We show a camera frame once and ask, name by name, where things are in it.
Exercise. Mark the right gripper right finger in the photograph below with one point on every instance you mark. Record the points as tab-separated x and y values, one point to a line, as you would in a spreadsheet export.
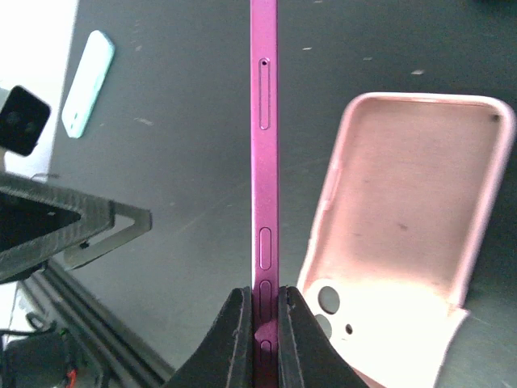
306	357

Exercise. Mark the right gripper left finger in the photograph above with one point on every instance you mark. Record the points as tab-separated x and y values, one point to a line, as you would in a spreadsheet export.
224	358

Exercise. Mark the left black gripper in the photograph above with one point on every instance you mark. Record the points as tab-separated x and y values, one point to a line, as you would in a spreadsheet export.
39	220

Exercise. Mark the pink-edged phone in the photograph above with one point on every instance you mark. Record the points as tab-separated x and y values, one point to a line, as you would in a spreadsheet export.
265	188

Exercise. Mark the black front aluminium rail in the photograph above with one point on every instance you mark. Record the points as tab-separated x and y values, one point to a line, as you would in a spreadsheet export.
130	362

